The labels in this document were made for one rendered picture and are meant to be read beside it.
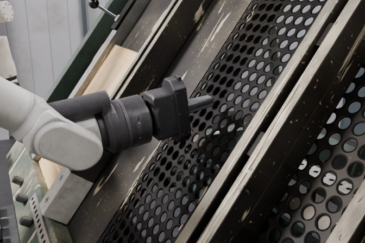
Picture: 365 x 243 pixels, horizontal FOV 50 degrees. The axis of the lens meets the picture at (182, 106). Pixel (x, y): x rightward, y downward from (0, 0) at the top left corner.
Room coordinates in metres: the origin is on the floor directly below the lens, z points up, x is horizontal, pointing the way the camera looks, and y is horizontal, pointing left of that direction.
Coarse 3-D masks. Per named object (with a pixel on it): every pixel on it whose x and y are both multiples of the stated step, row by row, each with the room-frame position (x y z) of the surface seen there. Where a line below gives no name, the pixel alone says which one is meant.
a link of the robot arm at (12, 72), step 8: (0, 48) 1.24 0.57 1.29; (8, 48) 1.27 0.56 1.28; (0, 56) 1.24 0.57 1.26; (8, 56) 1.26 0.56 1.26; (0, 64) 1.24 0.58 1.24; (8, 64) 1.25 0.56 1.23; (0, 72) 1.24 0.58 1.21; (8, 72) 1.25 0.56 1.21; (16, 72) 1.28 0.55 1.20; (8, 80) 1.25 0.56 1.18; (16, 80) 1.27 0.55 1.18
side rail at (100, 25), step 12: (120, 0) 1.65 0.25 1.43; (120, 12) 1.65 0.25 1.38; (96, 24) 1.61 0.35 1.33; (108, 24) 1.63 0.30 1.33; (96, 36) 1.61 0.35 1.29; (84, 48) 1.58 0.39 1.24; (96, 48) 1.61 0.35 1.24; (72, 60) 1.57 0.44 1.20; (84, 60) 1.58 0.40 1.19; (72, 72) 1.56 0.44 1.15; (84, 72) 1.58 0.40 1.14; (60, 84) 1.54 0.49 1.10; (72, 84) 1.56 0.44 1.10; (48, 96) 1.53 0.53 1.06; (60, 96) 1.54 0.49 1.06
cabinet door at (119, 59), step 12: (120, 48) 1.33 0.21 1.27; (108, 60) 1.34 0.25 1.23; (120, 60) 1.26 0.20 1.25; (132, 60) 1.18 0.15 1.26; (108, 72) 1.28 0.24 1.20; (120, 72) 1.20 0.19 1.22; (96, 84) 1.30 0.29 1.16; (108, 84) 1.22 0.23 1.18; (48, 168) 1.16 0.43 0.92; (60, 168) 1.09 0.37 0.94; (48, 180) 1.10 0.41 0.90
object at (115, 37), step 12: (144, 0) 1.45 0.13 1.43; (132, 12) 1.42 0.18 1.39; (132, 24) 1.42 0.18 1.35; (108, 36) 1.43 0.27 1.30; (120, 36) 1.40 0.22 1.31; (108, 48) 1.38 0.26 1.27; (96, 60) 1.37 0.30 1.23; (96, 72) 1.36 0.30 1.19; (84, 84) 1.34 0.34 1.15; (72, 96) 1.34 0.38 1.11; (36, 156) 1.26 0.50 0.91
